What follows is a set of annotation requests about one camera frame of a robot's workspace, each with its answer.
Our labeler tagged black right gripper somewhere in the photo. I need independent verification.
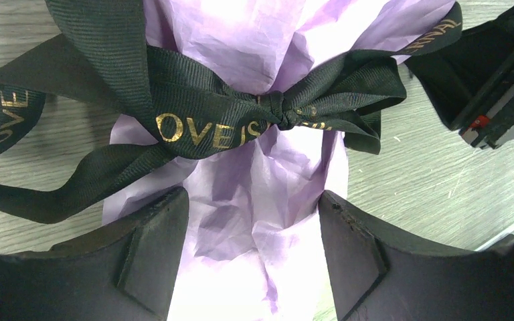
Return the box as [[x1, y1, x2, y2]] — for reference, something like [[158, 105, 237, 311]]
[[406, 6, 514, 149]]

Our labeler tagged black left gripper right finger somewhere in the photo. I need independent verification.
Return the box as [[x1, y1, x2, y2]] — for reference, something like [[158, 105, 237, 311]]
[[319, 191, 514, 320]]

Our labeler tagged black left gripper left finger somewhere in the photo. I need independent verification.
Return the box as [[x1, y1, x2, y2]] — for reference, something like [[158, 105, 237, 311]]
[[0, 187, 189, 320]]

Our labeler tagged purple paper flower bouquet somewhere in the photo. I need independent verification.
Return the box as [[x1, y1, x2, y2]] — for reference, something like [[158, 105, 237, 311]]
[[103, 1, 453, 320]]

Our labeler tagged black ribbon gold lettering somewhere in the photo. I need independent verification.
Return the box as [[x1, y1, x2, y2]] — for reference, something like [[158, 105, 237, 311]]
[[0, 0, 463, 225]]

